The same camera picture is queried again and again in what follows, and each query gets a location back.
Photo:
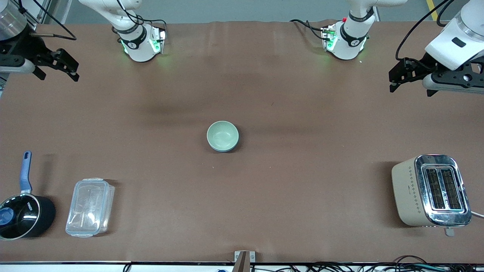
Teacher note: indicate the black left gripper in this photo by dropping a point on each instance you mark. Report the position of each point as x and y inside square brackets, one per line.
[422, 64]

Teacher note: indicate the metal mount bracket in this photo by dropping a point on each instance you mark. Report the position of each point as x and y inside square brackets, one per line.
[244, 260]

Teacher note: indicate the blue bowl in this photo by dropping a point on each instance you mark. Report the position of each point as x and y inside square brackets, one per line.
[227, 150]

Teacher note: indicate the glass lid blue knob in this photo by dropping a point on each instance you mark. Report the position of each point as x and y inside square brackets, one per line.
[20, 217]

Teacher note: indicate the green bowl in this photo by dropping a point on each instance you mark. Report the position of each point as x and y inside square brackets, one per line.
[223, 135]

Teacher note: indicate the beige chrome toaster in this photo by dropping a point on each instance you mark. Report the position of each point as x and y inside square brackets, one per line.
[423, 192]

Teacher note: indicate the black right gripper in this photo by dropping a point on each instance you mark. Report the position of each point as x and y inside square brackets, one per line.
[19, 46]

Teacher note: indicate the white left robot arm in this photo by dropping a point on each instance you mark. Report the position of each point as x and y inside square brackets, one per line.
[351, 37]

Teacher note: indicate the clear plastic food container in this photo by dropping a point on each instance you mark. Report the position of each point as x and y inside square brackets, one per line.
[90, 207]

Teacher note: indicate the brown table cover mat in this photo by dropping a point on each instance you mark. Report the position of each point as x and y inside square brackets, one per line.
[242, 196]

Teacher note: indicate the aluminium frame profile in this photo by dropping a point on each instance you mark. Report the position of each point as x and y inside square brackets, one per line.
[43, 11]

